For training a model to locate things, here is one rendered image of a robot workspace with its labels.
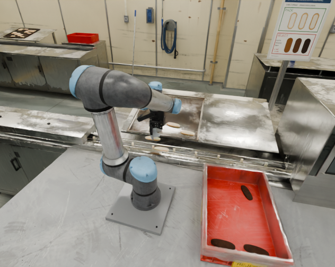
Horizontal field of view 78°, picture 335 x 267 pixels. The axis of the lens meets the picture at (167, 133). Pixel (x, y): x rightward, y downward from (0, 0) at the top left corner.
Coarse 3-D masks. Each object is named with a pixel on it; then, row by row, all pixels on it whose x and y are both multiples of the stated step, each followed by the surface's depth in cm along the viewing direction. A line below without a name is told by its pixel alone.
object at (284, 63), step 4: (284, 60) 165; (288, 60) 165; (284, 64) 167; (280, 68) 171; (284, 68) 169; (280, 72) 171; (284, 72) 170; (280, 76) 172; (276, 80) 177; (280, 80) 174; (276, 84) 177; (280, 84) 176; (276, 88) 178; (272, 92) 183; (276, 92) 180; (272, 96) 183; (276, 96) 182; (272, 100) 184; (268, 104) 190; (272, 104) 187; (272, 108) 189
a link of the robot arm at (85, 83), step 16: (80, 80) 64; (96, 80) 62; (80, 96) 67; (96, 96) 64; (96, 112) 70; (112, 112) 75; (96, 128) 78; (112, 128) 78; (112, 144) 82; (112, 160) 88; (128, 160) 92; (112, 176) 94
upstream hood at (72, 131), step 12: (0, 120) 146; (12, 120) 146; (24, 120) 147; (36, 120) 147; (48, 120) 147; (60, 120) 148; (72, 120) 148; (12, 132) 143; (24, 132) 140; (36, 132) 137; (48, 132) 135; (60, 132) 135; (72, 132) 135; (84, 132) 136
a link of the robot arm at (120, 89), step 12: (120, 72) 63; (108, 84) 60; (120, 84) 61; (132, 84) 63; (144, 84) 67; (108, 96) 62; (120, 96) 62; (132, 96) 63; (144, 96) 66; (156, 96) 77; (168, 96) 92; (156, 108) 83; (168, 108) 92; (180, 108) 101
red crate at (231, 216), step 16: (208, 192) 108; (224, 192) 109; (240, 192) 109; (256, 192) 109; (208, 208) 100; (224, 208) 101; (240, 208) 101; (256, 208) 101; (208, 224) 93; (224, 224) 94; (240, 224) 94; (256, 224) 94; (208, 240) 87; (224, 240) 87; (240, 240) 88; (256, 240) 88
